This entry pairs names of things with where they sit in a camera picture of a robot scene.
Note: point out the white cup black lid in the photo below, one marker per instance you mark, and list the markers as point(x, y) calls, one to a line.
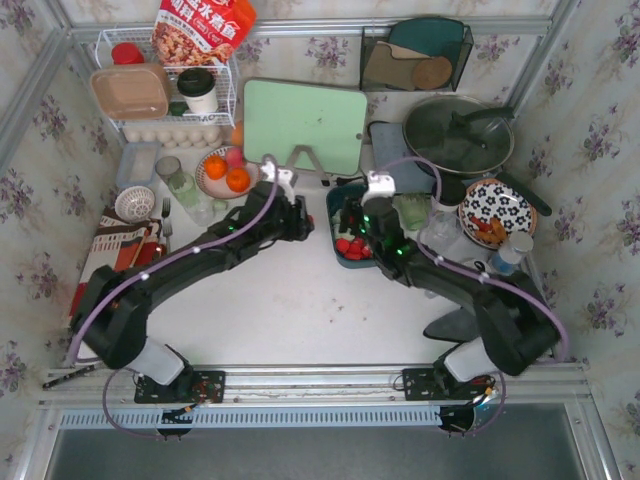
point(198, 87)

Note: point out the striped red cloth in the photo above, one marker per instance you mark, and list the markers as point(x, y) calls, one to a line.
point(121, 246)

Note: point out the orange fruit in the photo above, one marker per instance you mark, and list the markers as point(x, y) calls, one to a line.
point(238, 180)
point(215, 167)

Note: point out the green glass cup right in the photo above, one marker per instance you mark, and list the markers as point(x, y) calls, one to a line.
point(413, 209)

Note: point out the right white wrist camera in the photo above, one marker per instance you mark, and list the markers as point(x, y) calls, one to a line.
point(379, 185)

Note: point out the red capsule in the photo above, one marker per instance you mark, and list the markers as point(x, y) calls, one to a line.
point(353, 250)

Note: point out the red bottle cap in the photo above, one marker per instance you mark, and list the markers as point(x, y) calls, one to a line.
point(127, 53)

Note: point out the black mesh holder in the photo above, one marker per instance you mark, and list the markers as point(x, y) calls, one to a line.
point(423, 54)

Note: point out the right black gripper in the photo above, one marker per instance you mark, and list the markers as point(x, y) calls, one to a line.
point(351, 220)

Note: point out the cutting board metal stand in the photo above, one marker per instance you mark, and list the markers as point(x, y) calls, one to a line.
point(304, 159)

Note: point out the green cutting board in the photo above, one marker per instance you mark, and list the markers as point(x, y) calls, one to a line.
point(279, 116)

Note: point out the white small strainer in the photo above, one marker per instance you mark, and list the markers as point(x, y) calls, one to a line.
point(135, 203)

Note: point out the silver fork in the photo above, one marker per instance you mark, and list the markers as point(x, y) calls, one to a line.
point(167, 229)

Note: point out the grey glass cup left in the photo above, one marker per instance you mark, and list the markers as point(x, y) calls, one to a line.
point(169, 169)

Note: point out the green glass cup left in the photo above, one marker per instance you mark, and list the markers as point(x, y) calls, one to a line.
point(182, 185)

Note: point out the grey fluffy cloth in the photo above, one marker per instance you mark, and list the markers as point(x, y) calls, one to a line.
point(458, 326)

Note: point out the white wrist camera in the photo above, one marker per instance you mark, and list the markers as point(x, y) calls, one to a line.
point(379, 185)
point(284, 178)

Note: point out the black wok with glass lid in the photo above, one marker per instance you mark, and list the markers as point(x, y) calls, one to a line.
point(466, 138)

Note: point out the clear plastic cup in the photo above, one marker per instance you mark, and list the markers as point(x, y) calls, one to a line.
point(441, 231)

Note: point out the white jar black lid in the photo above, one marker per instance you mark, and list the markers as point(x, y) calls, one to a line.
point(448, 195)

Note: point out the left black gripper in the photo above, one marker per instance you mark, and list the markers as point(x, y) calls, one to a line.
point(298, 218)

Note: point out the flower pattern plate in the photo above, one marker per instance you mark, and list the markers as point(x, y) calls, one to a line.
point(492, 210)

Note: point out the white bottle grey cap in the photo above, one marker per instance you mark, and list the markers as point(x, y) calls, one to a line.
point(509, 255)

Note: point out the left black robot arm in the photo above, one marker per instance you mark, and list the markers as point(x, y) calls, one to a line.
point(112, 314)

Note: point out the clear glass cup left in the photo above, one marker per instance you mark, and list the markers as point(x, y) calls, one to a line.
point(202, 213)

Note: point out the teal plastic storage basket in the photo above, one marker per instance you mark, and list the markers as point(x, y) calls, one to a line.
point(335, 200)

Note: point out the white egg tray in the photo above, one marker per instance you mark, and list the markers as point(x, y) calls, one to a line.
point(176, 136)

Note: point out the pink peach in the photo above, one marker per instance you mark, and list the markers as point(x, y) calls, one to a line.
point(234, 157)

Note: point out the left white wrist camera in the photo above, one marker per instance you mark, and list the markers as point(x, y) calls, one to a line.
point(284, 178)

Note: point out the green glass cup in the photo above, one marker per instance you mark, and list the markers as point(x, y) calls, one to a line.
point(413, 209)
point(182, 185)

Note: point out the orange fruit left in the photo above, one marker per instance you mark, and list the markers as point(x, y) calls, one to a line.
point(215, 167)

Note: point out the fruit plate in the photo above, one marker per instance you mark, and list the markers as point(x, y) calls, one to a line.
point(218, 188)

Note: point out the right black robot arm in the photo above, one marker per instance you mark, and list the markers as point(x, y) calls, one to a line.
point(514, 325)

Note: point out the orange fruit right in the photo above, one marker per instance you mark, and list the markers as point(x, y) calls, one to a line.
point(238, 180)

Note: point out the clear storage box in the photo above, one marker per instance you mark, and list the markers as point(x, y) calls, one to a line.
point(137, 164)

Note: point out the white wire rack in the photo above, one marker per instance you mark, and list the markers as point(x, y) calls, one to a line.
point(226, 75)

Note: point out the red snack bag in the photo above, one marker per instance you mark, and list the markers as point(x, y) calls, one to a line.
point(189, 33)

